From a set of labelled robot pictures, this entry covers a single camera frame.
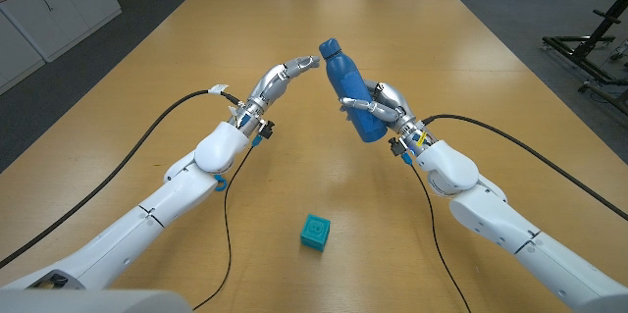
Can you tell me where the white low cabinet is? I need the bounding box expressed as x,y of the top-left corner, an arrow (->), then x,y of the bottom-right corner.
0,0 -> 123,96

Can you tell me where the teal cube block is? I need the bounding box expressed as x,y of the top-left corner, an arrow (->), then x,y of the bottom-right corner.
299,213 -> 332,253

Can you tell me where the black metal stand frame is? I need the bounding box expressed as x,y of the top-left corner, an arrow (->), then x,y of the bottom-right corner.
542,0 -> 628,118

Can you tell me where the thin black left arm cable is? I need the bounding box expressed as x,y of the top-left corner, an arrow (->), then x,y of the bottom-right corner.
192,144 -> 256,311

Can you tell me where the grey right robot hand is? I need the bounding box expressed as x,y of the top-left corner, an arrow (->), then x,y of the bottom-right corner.
339,79 -> 441,155

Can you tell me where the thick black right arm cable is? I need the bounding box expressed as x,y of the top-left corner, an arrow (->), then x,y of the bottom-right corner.
421,113 -> 628,221

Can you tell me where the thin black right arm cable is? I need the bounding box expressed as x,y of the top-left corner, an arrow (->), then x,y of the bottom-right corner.
408,161 -> 472,313

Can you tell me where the blue metal bottle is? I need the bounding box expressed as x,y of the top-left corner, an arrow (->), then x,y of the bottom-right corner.
318,37 -> 389,144

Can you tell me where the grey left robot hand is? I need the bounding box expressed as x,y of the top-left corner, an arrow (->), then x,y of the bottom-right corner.
229,55 -> 321,135

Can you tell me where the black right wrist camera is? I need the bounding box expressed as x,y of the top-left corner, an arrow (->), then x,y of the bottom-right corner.
388,136 -> 407,157

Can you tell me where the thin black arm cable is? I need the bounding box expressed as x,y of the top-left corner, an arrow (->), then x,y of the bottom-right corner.
408,161 -> 472,313
192,144 -> 256,311

